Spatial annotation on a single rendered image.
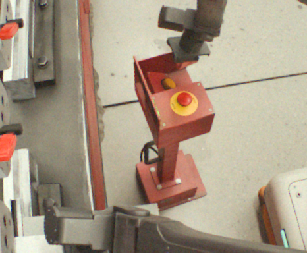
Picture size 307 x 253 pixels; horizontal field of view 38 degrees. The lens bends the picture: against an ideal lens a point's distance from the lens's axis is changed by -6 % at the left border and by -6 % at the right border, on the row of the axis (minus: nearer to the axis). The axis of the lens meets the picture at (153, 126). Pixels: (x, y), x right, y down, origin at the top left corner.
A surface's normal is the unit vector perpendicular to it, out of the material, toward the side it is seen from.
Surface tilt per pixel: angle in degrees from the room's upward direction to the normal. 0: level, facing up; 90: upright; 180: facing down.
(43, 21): 0
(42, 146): 0
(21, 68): 0
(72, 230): 36
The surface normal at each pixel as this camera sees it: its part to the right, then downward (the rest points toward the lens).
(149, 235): -0.71, -0.12
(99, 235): 0.53, -0.01
